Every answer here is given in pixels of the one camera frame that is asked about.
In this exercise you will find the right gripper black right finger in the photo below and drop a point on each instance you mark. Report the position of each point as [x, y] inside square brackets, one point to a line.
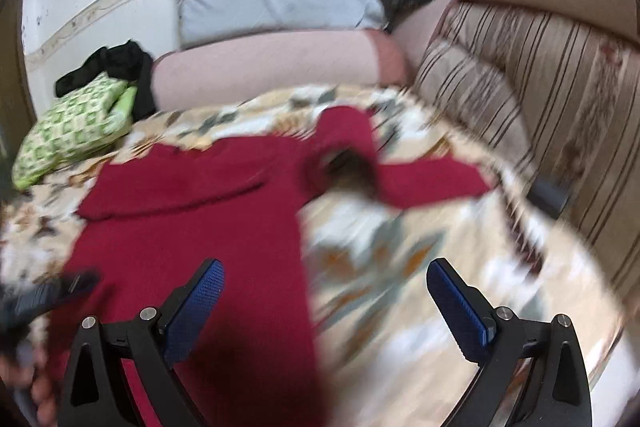
[556, 391]

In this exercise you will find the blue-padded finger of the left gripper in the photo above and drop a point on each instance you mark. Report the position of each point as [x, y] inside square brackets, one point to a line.
[58, 290]

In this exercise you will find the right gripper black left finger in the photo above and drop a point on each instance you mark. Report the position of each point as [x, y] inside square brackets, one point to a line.
[96, 391]

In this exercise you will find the dark red sweater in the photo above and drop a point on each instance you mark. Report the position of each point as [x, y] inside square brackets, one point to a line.
[151, 222]

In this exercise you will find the person's left hand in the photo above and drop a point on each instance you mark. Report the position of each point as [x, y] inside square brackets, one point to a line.
[36, 389]

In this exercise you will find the small black box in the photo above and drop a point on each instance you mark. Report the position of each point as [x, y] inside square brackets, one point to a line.
[548, 197]

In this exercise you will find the green patterned pillow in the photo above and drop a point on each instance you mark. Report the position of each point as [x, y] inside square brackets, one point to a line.
[78, 124]

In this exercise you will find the black garment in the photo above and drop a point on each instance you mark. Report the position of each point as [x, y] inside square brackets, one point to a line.
[125, 62]

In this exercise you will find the striped beige cushion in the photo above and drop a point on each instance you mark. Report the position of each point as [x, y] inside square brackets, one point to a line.
[556, 98]

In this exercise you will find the pink quilted bolster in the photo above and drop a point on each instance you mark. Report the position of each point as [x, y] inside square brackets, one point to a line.
[241, 68]

